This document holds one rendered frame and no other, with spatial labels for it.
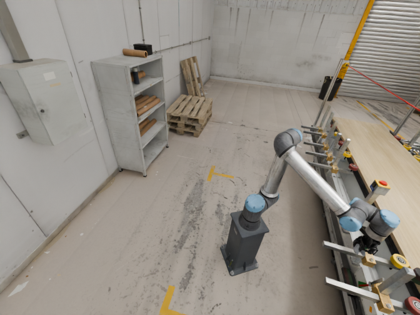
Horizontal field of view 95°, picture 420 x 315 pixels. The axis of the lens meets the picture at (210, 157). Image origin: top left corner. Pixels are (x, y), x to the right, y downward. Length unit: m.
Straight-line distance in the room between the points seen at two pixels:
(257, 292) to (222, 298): 0.33
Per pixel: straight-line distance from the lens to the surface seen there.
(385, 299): 1.57
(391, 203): 2.18
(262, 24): 8.34
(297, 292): 2.34
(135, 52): 2.93
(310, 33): 8.50
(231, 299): 2.14
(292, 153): 1.26
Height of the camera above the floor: 2.01
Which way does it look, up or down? 35 degrees down
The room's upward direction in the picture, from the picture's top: 5 degrees clockwise
